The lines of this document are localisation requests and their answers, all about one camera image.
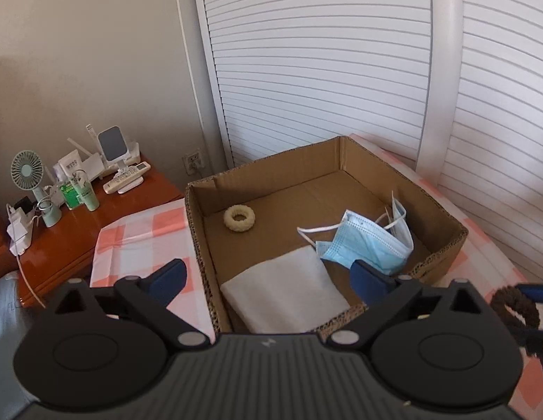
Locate mint green desk fan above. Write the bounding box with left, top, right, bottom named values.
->
left=11, top=150, right=63, bottom=228

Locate white power strip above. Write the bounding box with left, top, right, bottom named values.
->
left=8, top=224, right=36, bottom=256

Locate white wall socket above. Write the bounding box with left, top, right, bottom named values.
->
left=182, top=149, right=207, bottom=171

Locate white phone stand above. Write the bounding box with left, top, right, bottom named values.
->
left=96, top=125, right=130, bottom=172

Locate brown cardboard box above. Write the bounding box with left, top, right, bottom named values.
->
left=185, top=135, right=470, bottom=341

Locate white router with antennas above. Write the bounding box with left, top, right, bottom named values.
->
left=67, top=125, right=111, bottom=182

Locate green clear bottle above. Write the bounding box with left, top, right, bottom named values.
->
left=59, top=179, right=82, bottom=211

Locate white wall conduit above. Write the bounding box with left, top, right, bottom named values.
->
left=172, top=0, right=211, bottom=143

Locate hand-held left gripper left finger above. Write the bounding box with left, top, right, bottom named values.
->
left=48, top=259, right=211, bottom=351

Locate white cosmetic tube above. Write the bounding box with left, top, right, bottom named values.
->
left=58, top=149, right=82, bottom=182

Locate blue face mask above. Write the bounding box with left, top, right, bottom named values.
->
left=376, top=190, right=415, bottom=254
left=297, top=209, right=414, bottom=276

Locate grey blue bed sheet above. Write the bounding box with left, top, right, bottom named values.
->
left=0, top=271, right=41, bottom=405

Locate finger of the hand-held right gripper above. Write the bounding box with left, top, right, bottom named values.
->
left=514, top=326, right=543, bottom=359
left=515, top=280, right=543, bottom=303

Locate white charger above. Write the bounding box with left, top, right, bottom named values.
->
left=6, top=210, right=30, bottom=239

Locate orange wooden nightstand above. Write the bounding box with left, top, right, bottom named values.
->
left=0, top=157, right=187, bottom=309

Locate white cable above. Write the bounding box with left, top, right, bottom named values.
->
left=15, top=251, right=48, bottom=309

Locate green tube bottle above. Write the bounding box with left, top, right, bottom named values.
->
left=79, top=177, right=101, bottom=212

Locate white curved pole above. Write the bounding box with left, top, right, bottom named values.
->
left=415, top=0, right=463, bottom=184

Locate white folded cloth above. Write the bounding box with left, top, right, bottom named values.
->
left=220, top=245, right=353, bottom=334

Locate pink checked bed sheet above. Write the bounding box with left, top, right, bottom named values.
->
left=90, top=133, right=543, bottom=403

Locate white louvered wardrobe door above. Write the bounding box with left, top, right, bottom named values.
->
left=190, top=0, right=434, bottom=180
left=438, top=0, right=543, bottom=281

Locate white remote control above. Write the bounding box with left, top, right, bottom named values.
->
left=117, top=176, right=145, bottom=194
left=103, top=162, right=151, bottom=191

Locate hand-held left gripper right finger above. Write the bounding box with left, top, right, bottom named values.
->
left=326, top=259, right=493, bottom=353

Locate dark brown scrunchie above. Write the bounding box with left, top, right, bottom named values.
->
left=490, top=286, right=540, bottom=329

